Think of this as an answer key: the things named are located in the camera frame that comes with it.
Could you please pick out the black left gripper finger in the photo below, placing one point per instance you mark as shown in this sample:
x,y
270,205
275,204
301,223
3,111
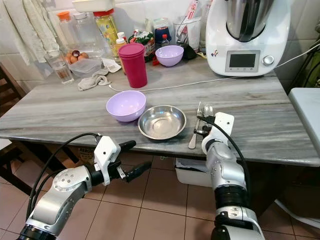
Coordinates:
x,y
128,145
138,172

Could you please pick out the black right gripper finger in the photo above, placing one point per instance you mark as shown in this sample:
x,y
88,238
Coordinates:
x,y
202,131
205,119

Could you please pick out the steel spoon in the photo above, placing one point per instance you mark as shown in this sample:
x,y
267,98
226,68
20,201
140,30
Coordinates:
x,y
208,110

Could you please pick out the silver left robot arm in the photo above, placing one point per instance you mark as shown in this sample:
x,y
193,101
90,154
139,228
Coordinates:
x,y
65,200

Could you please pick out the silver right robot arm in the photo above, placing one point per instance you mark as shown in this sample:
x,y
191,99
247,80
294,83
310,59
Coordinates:
x,y
227,175

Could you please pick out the steel fork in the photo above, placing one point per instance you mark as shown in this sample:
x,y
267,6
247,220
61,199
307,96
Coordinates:
x,y
193,137

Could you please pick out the printed paper bag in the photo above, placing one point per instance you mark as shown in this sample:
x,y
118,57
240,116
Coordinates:
x,y
86,154

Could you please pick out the large lilac plastic bowl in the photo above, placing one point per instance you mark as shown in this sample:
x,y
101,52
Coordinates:
x,y
126,105

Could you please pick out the shallow stainless steel bowl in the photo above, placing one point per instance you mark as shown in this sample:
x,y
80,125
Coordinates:
x,y
162,123

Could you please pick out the white plastic bin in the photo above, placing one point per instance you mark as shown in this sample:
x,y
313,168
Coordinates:
x,y
191,174

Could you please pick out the small black object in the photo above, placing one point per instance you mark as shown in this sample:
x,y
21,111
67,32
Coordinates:
x,y
189,52

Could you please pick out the small lilac plastic bowl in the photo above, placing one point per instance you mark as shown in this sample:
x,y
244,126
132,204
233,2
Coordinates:
x,y
169,56

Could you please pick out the crumpled grey cloth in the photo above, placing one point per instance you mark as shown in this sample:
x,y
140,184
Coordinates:
x,y
91,82

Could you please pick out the white kitchen cooking machine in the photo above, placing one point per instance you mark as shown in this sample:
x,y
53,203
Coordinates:
x,y
222,45

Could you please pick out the magenta plastic cup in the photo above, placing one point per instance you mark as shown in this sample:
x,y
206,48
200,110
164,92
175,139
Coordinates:
x,y
133,67

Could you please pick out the white paper napkin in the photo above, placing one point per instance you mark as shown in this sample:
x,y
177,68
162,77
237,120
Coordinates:
x,y
112,65

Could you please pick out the clear plastic pitcher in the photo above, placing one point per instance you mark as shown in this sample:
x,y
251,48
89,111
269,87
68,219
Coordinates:
x,y
191,36

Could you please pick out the clear plastic food container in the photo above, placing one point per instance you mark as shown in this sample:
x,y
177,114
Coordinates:
x,y
85,69

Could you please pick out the tiny red capped bottle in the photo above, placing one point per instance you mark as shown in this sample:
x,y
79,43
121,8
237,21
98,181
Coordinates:
x,y
164,40

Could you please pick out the small orange sauce bottle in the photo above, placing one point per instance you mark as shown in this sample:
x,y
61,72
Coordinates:
x,y
117,55

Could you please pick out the white side table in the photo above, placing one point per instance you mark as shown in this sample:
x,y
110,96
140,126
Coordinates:
x,y
307,112

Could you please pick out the brown egg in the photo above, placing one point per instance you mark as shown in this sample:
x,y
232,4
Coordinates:
x,y
83,56
74,59
69,54

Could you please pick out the clear jar with dark contents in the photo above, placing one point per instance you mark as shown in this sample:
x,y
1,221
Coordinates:
x,y
160,30

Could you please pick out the clear drinking glass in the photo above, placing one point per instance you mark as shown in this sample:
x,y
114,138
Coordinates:
x,y
62,69

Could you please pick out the green red snack packet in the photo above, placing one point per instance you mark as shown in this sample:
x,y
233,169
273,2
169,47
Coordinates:
x,y
142,38

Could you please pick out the red white packet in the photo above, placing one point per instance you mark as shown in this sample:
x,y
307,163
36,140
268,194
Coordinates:
x,y
192,15

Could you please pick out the small white capped bottle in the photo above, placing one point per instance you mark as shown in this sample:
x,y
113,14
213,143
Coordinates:
x,y
121,36

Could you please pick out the red capped oil bottle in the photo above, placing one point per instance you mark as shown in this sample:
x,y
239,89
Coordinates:
x,y
107,32

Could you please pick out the large clear plastic bottle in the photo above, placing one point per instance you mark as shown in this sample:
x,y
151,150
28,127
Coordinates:
x,y
87,35

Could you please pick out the white floor pipe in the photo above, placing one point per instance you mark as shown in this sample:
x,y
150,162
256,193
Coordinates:
x,y
297,215

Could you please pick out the orange capped clear bottle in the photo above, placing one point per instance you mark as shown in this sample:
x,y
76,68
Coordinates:
x,y
65,30

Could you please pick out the white hanging towel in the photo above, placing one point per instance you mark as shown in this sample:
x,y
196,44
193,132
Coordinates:
x,y
15,30

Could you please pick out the white plastic box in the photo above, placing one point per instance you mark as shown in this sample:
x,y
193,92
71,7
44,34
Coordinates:
x,y
93,5

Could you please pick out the beige patterned hanging towel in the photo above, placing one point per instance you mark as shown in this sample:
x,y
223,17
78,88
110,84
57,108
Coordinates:
x,y
47,25

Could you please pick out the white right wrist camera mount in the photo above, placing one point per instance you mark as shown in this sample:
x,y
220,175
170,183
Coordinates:
x,y
222,124

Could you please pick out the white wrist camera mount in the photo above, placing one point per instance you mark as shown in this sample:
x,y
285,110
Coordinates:
x,y
222,124
106,156

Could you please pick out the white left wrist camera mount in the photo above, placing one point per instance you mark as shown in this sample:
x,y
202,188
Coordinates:
x,y
106,156

